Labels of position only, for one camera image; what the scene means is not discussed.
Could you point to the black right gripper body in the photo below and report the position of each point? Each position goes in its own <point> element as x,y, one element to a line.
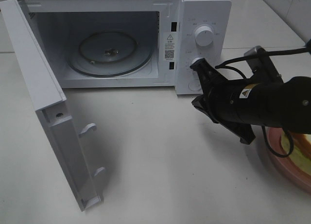
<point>218,104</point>

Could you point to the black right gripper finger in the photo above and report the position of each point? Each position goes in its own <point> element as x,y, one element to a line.
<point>208,76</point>
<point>242,130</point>

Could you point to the round white door-release button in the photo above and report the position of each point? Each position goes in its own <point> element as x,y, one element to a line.
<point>194,85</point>

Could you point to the pink round plate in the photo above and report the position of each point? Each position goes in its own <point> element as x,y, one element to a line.
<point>280,144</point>

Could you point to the white bread sandwich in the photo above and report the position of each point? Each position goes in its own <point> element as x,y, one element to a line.
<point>301,155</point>

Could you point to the white microwave door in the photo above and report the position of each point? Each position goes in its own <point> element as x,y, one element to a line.
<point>50,102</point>

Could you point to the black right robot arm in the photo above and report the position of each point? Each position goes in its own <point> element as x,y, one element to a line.
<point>263,99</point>

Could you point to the lower white timer knob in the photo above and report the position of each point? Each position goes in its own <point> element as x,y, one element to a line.
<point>192,62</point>

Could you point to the upper white power knob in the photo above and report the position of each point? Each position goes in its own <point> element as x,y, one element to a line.
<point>204,35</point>

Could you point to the white warning label sticker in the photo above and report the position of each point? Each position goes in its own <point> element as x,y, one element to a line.
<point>169,46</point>

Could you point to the glass microwave turntable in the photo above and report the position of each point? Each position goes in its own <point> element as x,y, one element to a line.
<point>111,54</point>

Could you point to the white microwave oven body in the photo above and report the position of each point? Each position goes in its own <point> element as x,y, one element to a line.
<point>63,24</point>

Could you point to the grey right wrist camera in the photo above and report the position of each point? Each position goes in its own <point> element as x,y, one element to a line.
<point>264,70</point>

